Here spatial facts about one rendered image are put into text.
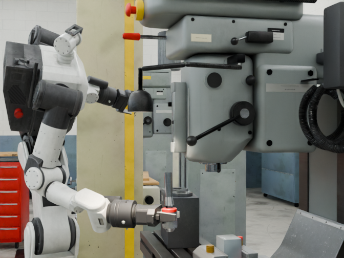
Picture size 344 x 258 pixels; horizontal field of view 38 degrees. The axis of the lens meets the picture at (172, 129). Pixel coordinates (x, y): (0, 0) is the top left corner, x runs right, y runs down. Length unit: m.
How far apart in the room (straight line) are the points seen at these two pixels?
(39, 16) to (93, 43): 7.49
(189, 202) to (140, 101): 0.61
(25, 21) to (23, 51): 8.74
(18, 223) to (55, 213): 4.04
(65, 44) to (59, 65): 0.09
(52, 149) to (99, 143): 1.46
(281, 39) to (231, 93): 0.22
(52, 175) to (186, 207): 0.50
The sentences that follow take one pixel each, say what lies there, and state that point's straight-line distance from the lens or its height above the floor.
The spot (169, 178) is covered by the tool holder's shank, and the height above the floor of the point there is 1.25.
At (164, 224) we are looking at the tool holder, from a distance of 1.57.
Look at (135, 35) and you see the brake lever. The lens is 1.59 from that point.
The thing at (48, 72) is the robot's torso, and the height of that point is 1.60.
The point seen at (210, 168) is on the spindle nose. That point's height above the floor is 1.29.
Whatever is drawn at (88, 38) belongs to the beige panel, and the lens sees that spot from 3.23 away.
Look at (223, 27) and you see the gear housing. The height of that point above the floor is 1.70.
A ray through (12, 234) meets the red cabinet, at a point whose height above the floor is 0.17.
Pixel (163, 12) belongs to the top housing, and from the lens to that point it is 1.42.
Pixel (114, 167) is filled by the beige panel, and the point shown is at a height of 1.15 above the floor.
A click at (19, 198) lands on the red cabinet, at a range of 5.98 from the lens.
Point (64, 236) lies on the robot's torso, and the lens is 1.98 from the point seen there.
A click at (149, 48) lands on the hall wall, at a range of 10.77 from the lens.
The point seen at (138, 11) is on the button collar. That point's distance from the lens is 1.49.
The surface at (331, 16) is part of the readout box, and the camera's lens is 1.34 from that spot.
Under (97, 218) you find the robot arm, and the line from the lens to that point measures 1.62.
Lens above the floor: 1.42
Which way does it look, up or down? 1 degrees down
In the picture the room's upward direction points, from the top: straight up
